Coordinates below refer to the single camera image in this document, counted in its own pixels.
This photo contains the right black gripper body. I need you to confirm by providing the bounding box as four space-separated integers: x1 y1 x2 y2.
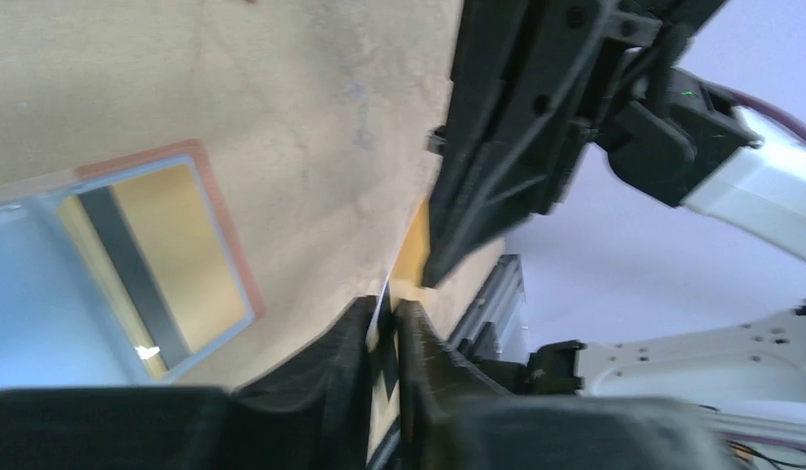
532 0 764 211

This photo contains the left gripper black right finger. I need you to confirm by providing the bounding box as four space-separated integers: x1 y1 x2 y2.
396 301 734 469

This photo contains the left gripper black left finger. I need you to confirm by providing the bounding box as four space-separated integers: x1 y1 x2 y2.
0 296 376 469

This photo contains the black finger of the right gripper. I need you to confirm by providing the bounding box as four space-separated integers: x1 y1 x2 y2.
422 1 610 287

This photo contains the gold striped credit card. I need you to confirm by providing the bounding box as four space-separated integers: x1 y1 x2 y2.
366 200 430 469

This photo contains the pink card holder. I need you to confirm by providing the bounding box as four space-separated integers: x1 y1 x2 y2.
0 139 265 389

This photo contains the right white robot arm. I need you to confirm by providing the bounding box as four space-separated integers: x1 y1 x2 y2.
422 0 806 287

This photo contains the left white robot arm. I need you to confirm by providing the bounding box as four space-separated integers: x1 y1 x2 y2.
0 296 806 469

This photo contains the aluminium frame rail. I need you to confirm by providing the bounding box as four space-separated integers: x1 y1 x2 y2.
449 255 530 363

